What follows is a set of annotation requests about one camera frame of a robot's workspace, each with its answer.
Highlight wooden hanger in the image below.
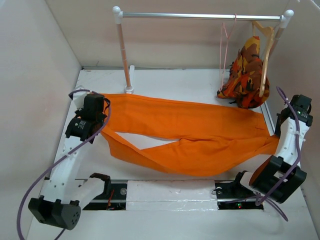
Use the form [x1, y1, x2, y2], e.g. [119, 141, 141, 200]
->
[251, 21, 275, 98]

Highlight white clothes rack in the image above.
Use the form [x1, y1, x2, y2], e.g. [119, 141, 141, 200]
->
[112, 6, 294, 94]

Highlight pink wire hanger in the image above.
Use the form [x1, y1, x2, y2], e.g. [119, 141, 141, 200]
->
[219, 14, 237, 92]

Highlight orange trousers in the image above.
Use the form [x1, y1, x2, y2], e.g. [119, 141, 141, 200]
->
[102, 94, 279, 177]

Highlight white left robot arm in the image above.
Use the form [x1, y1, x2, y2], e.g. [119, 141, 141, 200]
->
[28, 89, 112, 230]

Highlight orange camouflage garment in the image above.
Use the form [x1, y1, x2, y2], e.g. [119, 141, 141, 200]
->
[217, 36, 270, 109]

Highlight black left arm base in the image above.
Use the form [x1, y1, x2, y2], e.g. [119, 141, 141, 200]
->
[84, 182, 128, 211]

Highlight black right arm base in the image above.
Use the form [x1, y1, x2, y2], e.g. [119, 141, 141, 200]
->
[211, 181, 264, 210]

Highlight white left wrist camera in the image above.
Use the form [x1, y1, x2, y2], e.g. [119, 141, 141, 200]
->
[72, 85, 88, 110]

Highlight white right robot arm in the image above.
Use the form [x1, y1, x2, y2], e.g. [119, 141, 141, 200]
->
[231, 94, 313, 204]

